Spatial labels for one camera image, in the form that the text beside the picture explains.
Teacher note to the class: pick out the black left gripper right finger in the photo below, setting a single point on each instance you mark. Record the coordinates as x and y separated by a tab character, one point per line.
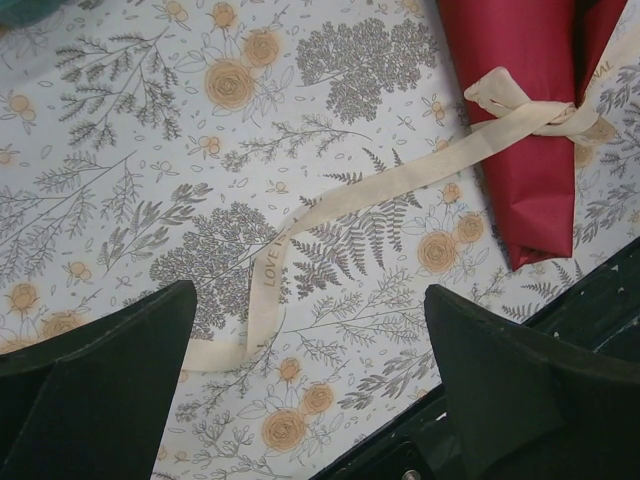
526	405

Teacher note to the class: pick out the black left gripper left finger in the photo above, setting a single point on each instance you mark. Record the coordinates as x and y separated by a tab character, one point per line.
92	403

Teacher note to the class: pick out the cream printed ribbon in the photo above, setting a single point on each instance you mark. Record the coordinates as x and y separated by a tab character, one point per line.
380	185

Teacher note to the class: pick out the dark red wrapping paper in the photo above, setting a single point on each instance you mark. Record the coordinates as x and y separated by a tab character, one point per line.
525	67

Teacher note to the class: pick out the teal plastic fruit basket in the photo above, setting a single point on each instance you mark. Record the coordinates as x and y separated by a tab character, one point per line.
21	13

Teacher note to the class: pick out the black table front rail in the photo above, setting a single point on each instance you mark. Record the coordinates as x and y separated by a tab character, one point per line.
600	313

